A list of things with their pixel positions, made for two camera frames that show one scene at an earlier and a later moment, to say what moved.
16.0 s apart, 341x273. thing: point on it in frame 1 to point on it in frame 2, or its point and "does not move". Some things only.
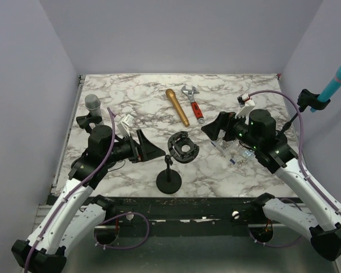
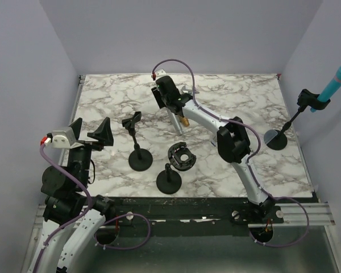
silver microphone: x=92 y=103 to x=177 y=123
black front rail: x=191 y=216 does not move
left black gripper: x=146 y=151 to x=103 y=133
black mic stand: x=306 y=98 does not move
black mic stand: x=84 y=121 to x=140 y=160
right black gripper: x=225 y=121 to x=157 y=95
